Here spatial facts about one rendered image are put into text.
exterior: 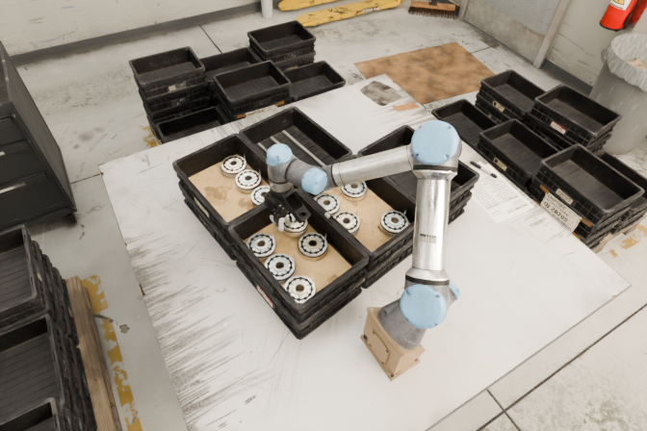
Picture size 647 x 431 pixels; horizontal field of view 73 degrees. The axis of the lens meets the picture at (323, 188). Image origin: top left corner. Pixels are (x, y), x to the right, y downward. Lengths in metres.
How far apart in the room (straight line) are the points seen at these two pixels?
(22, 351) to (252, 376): 1.02
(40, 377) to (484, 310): 1.67
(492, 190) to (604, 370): 1.08
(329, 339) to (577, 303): 0.91
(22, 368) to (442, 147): 1.76
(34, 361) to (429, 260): 1.59
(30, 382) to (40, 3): 3.13
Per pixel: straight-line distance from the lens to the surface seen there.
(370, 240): 1.62
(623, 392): 2.68
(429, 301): 1.17
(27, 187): 2.77
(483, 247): 1.88
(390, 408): 1.51
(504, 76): 3.39
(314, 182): 1.27
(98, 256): 2.82
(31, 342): 2.20
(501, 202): 2.07
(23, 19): 4.50
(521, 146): 2.93
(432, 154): 1.15
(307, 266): 1.54
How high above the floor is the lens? 2.13
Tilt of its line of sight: 47 degrees down
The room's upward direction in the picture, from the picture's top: 3 degrees clockwise
